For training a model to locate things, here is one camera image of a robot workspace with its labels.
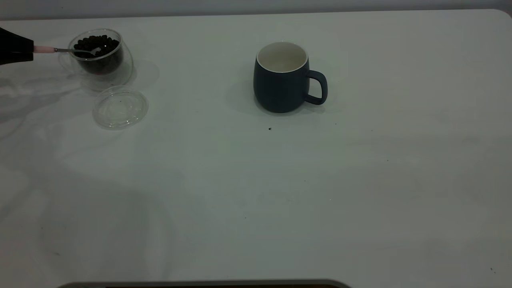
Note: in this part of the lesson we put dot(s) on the pile of coffee beans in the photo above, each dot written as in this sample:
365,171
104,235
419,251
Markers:
96,42

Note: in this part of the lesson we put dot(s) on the clear round glass lid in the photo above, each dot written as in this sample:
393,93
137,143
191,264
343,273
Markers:
120,108

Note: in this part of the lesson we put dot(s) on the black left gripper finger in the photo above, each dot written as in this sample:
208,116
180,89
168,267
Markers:
14,48

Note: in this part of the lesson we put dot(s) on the clear double-wall glass cup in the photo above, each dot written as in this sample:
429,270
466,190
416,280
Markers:
114,76

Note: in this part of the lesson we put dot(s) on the dark grey ceramic mug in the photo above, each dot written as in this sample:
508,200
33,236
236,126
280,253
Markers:
280,92

